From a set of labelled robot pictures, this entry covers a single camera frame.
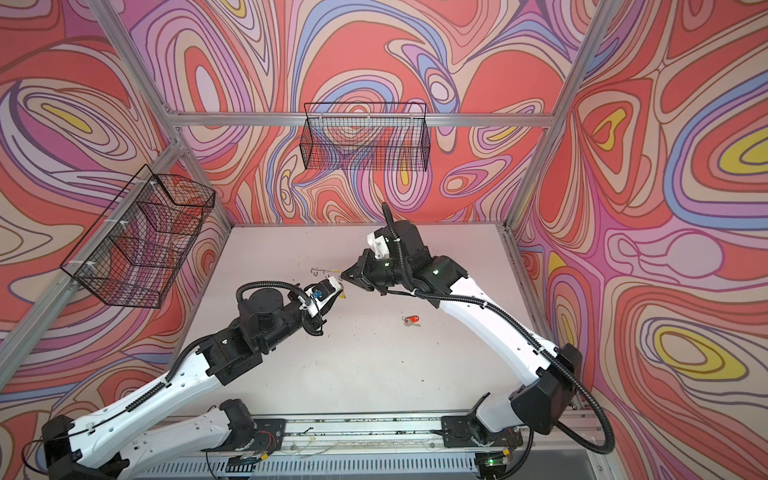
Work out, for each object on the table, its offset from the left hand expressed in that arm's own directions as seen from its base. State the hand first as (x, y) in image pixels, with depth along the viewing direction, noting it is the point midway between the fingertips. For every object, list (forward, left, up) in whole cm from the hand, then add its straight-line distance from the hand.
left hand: (339, 283), depth 68 cm
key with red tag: (+5, -19, -29) cm, 35 cm away
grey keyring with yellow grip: (+4, +6, 0) cm, 8 cm away
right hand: (0, -1, +1) cm, 2 cm away
